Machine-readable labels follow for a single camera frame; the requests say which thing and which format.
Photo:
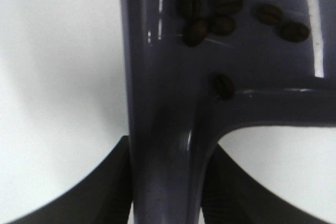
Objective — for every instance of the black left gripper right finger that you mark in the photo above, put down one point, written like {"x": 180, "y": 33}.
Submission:
{"x": 230, "y": 195}

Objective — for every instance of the pile of coffee beans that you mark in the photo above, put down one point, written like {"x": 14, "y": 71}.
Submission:
{"x": 222, "y": 24}

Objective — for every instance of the purple plastic dustpan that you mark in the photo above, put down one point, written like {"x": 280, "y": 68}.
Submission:
{"x": 176, "y": 116}

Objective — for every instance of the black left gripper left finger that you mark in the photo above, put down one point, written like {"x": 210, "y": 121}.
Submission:
{"x": 104, "y": 196}

